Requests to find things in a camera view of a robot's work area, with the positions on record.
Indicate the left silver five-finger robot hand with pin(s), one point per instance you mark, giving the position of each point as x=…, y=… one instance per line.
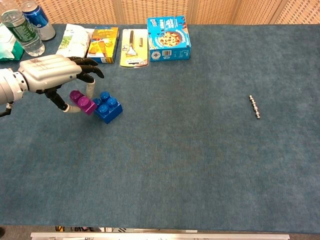
x=52, y=71

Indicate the purple two-stud building block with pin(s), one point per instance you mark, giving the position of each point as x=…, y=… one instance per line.
x=82, y=102

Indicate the blue four-stud building block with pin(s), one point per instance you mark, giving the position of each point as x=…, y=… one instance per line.
x=108, y=107

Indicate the white snack bag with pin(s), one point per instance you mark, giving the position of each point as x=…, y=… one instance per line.
x=73, y=41

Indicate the clear green-label water bottle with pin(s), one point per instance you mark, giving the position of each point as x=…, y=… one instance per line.
x=23, y=32

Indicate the green white tissue pack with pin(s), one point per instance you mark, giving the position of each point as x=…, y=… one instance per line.
x=7, y=47

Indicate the blue silver drink can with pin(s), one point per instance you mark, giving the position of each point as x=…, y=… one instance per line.
x=40, y=21

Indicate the yellow orange snack box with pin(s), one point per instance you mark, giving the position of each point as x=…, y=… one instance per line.
x=103, y=45

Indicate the razor in yellow blister pack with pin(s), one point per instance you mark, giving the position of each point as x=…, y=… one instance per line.
x=134, y=48

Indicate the blue cookie box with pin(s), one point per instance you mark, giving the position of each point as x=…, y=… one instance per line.
x=168, y=38

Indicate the woven rattan folding screen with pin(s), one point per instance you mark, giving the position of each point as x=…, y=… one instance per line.
x=160, y=11

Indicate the aluminium frame rail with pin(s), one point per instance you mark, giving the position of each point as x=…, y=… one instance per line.
x=160, y=236

